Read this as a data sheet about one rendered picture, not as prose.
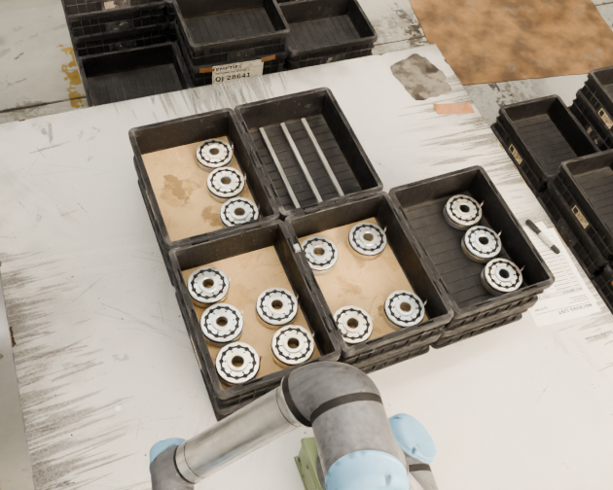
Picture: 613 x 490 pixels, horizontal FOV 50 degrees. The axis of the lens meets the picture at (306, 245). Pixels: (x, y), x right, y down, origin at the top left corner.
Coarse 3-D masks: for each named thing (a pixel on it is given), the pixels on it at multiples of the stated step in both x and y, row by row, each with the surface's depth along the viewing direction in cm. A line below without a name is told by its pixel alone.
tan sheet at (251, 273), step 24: (216, 264) 172; (240, 264) 172; (264, 264) 173; (240, 288) 169; (264, 288) 170; (288, 288) 170; (240, 312) 165; (240, 336) 162; (264, 336) 162; (264, 360) 159
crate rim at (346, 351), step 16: (384, 192) 177; (320, 208) 172; (336, 208) 173; (288, 224) 169; (400, 224) 172; (304, 256) 164; (416, 256) 168; (448, 304) 162; (432, 320) 159; (448, 320) 160; (336, 336) 154; (384, 336) 155; (400, 336) 156; (352, 352) 152
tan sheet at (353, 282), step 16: (352, 224) 183; (304, 240) 178; (336, 240) 180; (368, 240) 181; (352, 256) 177; (384, 256) 179; (336, 272) 174; (352, 272) 175; (368, 272) 175; (384, 272) 176; (400, 272) 176; (320, 288) 171; (336, 288) 172; (352, 288) 172; (368, 288) 173; (384, 288) 173; (400, 288) 174; (336, 304) 169; (352, 304) 170; (368, 304) 170
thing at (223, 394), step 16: (272, 224) 168; (208, 240) 165; (288, 240) 168; (176, 272) 158; (304, 272) 162; (192, 304) 154; (320, 304) 157; (192, 320) 152; (208, 352) 148; (336, 352) 151; (208, 368) 146; (288, 368) 148; (240, 384) 145; (256, 384) 145
